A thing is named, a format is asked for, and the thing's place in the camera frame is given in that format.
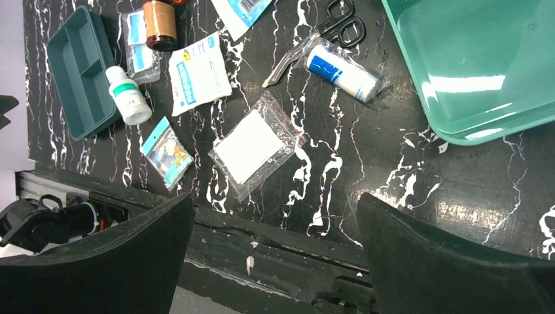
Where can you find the black scissors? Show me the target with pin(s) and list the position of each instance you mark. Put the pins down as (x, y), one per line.
(341, 25)

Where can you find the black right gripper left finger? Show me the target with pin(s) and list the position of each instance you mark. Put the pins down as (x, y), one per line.
(132, 267)

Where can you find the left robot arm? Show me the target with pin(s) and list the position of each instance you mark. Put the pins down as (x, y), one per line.
(33, 224)

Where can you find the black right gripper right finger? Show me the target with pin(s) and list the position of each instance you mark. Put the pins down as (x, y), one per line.
(415, 267)

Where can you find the brown glass bottle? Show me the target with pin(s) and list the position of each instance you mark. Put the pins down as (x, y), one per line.
(160, 25)

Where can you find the aluminium rail frame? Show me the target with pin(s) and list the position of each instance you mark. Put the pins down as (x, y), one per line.
(31, 185)

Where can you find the large blue white packet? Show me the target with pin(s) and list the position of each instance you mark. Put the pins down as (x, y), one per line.
(239, 15)

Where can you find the teal bandage assortment packet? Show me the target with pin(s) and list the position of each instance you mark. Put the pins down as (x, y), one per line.
(164, 151)

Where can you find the green medicine box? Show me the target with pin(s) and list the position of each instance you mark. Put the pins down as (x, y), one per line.
(482, 69)

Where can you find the white bandage roll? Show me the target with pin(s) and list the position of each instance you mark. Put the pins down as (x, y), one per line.
(333, 64)

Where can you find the dark teal divider tray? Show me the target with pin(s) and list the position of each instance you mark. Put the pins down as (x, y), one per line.
(79, 54)

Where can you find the white medicine bottle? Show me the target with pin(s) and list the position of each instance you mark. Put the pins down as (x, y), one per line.
(127, 96)

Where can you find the clear zip bag white pad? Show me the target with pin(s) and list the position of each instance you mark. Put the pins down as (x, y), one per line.
(262, 141)

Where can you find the white blue gauze packet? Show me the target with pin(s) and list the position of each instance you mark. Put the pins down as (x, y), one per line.
(198, 74)

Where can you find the tweezers in plastic wrap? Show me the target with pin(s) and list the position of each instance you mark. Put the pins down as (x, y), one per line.
(291, 56)

